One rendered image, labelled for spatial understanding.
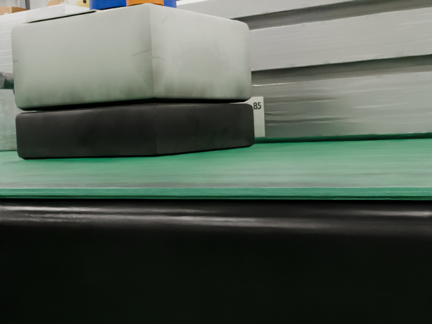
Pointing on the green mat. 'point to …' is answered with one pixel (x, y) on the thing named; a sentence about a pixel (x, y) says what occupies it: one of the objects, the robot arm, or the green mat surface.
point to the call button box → (131, 83)
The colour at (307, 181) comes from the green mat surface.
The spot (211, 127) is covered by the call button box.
